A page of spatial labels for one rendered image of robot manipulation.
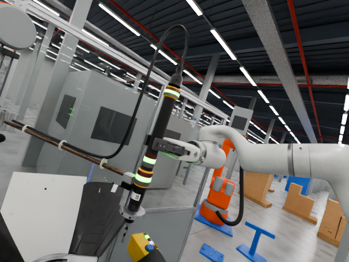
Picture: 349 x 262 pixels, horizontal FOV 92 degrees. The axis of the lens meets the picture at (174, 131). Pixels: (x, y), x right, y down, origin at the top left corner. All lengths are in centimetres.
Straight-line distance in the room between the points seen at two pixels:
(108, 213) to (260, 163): 51
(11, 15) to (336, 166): 112
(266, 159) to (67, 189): 78
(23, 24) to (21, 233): 78
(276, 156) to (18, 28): 102
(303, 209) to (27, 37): 957
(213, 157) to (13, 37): 88
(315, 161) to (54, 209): 88
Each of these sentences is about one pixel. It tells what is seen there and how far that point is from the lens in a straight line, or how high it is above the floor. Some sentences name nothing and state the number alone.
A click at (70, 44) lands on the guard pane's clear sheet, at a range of 114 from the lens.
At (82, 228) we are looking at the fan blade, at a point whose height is 131.
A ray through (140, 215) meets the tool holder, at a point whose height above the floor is 145.
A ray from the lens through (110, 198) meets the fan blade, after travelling 70.
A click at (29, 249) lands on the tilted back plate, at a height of 116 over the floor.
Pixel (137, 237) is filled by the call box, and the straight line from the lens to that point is 114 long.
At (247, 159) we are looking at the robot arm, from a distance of 55.
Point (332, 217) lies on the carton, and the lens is 780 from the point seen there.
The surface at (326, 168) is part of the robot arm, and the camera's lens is 54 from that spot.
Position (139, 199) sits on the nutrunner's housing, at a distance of 50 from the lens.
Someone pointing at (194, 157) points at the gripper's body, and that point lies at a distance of 53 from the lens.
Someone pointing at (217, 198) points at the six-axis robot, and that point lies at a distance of 431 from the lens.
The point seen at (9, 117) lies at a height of 155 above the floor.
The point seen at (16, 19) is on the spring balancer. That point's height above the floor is 191.
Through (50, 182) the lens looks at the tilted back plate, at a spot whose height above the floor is 134.
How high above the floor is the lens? 169
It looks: 1 degrees up
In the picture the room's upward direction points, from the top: 19 degrees clockwise
